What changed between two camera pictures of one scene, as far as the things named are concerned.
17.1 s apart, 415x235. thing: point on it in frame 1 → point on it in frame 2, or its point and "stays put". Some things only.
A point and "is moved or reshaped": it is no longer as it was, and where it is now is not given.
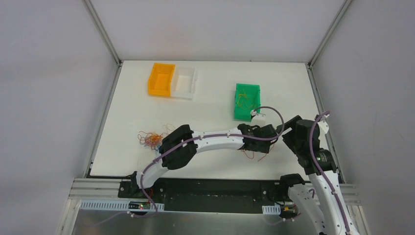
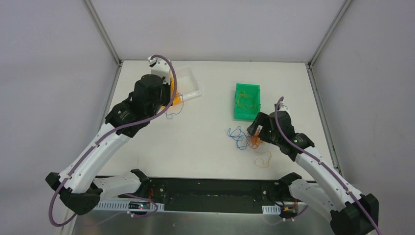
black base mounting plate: x=247 y=195 stays put
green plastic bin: x=247 y=99 stays put
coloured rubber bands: x=152 y=140 is moved or reshaped
